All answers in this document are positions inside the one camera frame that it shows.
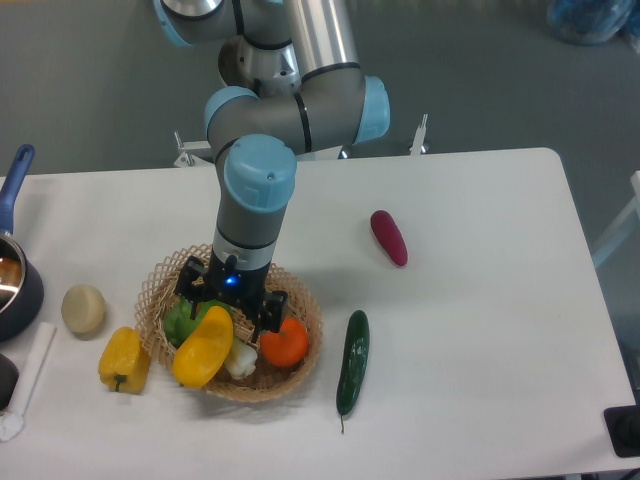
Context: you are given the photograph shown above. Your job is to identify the beige round potato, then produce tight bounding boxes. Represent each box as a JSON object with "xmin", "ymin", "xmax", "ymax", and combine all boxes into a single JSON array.
[{"xmin": 61, "ymin": 284, "xmax": 106, "ymax": 334}]

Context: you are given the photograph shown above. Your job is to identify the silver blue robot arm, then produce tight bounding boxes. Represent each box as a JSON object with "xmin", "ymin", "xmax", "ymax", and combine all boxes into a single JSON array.
[{"xmin": 154, "ymin": 1, "xmax": 390, "ymax": 333}]

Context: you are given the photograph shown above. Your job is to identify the dark eggplant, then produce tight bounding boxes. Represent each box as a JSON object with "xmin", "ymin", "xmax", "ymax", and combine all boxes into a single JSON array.
[{"xmin": 0, "ymin": 354, "xmax": 19, "ymax": 411}]

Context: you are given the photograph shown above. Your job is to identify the white frame at right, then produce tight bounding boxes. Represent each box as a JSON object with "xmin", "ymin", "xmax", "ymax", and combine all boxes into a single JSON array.
[{"xmin": 591, "ymin": 171, "xmax": 639, "ymax": 269}]

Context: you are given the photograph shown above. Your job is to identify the white bok choy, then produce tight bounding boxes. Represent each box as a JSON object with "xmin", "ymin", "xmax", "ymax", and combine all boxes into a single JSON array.
[{"xmin": 224, "ymin": 338, "xmax": 258, "ymax": 380}]

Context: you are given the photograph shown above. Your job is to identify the black device at edge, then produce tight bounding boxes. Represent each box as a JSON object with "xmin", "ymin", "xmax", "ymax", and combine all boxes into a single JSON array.
[{"xmin": 604, "ymin": 405, "xmax": 639, "ymax": 458}]

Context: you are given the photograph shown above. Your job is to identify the yellow mango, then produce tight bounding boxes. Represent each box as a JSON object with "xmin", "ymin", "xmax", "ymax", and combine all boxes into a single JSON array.
[{"xmin": 172, "ymin": 306, "xmax": 234, "ymax": 389}]

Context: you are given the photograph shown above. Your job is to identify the green lettuce leaf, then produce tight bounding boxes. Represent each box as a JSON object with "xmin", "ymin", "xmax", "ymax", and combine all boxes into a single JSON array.
[{"xmin": 163, "ymin": 298, "xmax": 232, "ymax": 348}]

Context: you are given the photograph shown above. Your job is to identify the dark blue saucepan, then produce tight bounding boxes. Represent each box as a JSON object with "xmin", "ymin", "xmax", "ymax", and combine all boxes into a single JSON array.
[{"xmin": 1, "ymin": 144, "xmax": 44, "ymax": 342}]

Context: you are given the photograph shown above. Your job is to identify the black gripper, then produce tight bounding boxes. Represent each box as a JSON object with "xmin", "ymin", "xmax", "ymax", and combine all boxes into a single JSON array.
[{"xmin": 175, "ymin": 250, "xmax": 288, "ymax": 343}]

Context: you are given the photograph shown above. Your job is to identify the woven wicker basket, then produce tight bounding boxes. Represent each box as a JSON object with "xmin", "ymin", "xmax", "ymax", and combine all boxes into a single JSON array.
[{"xmin": 135, "ymin": 244, "xmax": 323, "ymax": 403}]

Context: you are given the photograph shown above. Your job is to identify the orange fruit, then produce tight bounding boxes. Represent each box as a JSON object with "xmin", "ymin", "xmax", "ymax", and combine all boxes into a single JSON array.
[{"xmin": 260, "ymin": 317, "xmax": 309, "ymax": 368}]

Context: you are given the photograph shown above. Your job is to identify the blue plastic bag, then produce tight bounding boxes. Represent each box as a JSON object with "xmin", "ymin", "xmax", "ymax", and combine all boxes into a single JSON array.
[{"xmin": 546, "ymin": 0, "xmax": 637, "ymax": 46}]

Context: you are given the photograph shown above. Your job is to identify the yellow bell pepper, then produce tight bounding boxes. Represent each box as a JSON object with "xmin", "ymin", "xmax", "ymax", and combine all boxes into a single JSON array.
[{"xmin": 98, "ymin": 327, "xmax": 151, "ymax": 394}]

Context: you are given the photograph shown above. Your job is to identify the white daikon radish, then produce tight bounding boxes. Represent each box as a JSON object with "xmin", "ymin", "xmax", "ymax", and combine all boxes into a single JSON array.
[{"xmin": 1, "ymin": 322, "xmax": 56, "ymax": 443}]

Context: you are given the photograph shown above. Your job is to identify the green cucumber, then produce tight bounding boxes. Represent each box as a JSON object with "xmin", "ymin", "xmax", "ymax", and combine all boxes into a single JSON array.
[{"xmin": 336, "ymin": 310, "xmax": 370, "ymax": 432}]

